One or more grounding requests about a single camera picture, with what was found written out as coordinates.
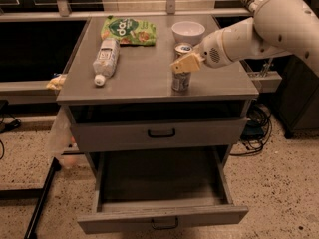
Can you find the grey upper drawer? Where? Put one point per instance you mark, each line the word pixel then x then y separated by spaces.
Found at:
pixel 134 126

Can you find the grey drawer cabinet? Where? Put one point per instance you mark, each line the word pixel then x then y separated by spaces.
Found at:
pixel 143 76

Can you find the black metal floor frame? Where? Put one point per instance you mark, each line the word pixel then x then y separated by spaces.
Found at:
pixel 40 194

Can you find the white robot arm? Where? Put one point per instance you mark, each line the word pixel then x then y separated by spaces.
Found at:
pixel 277 28

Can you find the grey metal rail frame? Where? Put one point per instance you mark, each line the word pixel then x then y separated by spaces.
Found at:
pixel 35 92

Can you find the clear plastic bag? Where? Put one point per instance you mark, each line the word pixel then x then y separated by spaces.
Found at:
pixel 61 143

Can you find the grey open middle drawer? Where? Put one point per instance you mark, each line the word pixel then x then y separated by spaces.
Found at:
pixel 160 189

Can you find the clear plastic water bottle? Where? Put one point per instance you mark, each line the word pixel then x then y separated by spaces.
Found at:
pixel 106 61

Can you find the yellow snack packet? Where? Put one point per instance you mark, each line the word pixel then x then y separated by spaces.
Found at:
pixel 56 83

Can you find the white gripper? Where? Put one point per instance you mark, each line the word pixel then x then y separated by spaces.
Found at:
pixel 212 51

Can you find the green snack bag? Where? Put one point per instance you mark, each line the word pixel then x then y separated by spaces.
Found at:
pixel 129 31

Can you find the white ceramic bowl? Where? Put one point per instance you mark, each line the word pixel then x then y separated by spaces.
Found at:
pixel 188 32

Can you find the redbull can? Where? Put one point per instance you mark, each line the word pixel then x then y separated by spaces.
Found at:
pixel 180 81

